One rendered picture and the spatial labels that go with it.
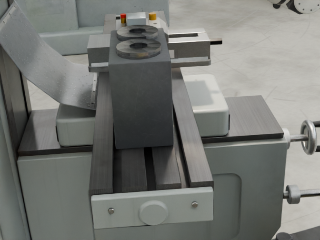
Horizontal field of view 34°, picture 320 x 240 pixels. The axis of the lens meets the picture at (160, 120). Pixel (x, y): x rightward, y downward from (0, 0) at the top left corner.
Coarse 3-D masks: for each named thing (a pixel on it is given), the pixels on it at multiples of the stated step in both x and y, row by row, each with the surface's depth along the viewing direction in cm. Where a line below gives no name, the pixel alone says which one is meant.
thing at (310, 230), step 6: (312, 228) 135; (318, 228) 135; (276, 234) 125; (282, 234) 125; (288, 234) 125; (294, 234) 130; (300, 234) 133; (306, 234) 133; (312, 234) 133; (318, 234) 133
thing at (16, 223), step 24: (0, 0) 143; (0, 48) 138; (0, 72) 136; (0, 96) 137; (24, 96) 165; (0, 120) 139; (24, 120) 163; (0, 144) 141; (0, 168) 143; (0, 192) 146; (0, 216) 149; (24, 216) 155
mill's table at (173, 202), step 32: (96, 128) 115; (192, 128) 113; (96, 160) 103; (128, 160) 102; (160, 160) 102; (192, 160) 101; (96, 192) 94; (128, 192) 94; (160, 192) 94; (192, 192) 94; (96, 224) 95; (128, 224) 96
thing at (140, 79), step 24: (120, 48) 101; (144, 48) 101; (120, 72) 98; (144, 72) 99; (168, 72) 99; (120, 96) 101; (144, 96) 101; (168, 96) 101; (120, 120) 103; (144, 120) 103; (168, 120) 104; (120, 144) 105; (144, 144) 106; (168, 144) 106
